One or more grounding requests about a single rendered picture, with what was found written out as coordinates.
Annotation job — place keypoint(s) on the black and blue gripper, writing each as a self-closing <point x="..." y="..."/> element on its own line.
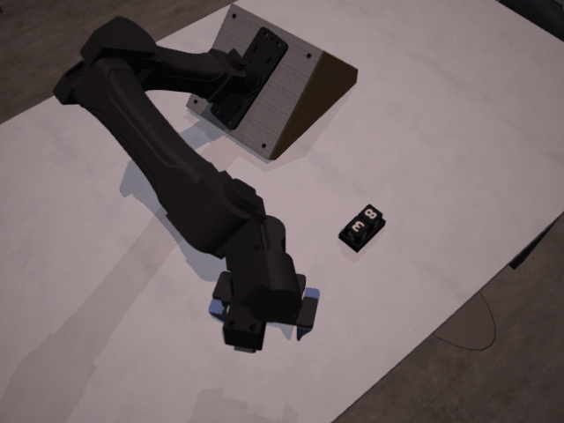
<point x="304" y="320"/>

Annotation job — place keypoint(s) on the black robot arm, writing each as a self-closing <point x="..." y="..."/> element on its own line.
<point x="214" y="213"/>

